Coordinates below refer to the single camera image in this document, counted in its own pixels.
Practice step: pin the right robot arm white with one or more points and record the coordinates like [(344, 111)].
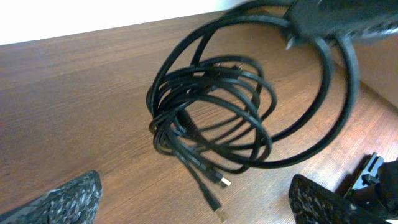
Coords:
[(372, 197)]

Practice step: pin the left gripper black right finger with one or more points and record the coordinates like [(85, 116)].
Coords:
[(312, 203)]

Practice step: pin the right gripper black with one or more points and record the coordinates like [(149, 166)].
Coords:
[(360, 20)]

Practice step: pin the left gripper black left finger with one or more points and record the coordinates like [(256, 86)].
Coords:
[(76, 201)]

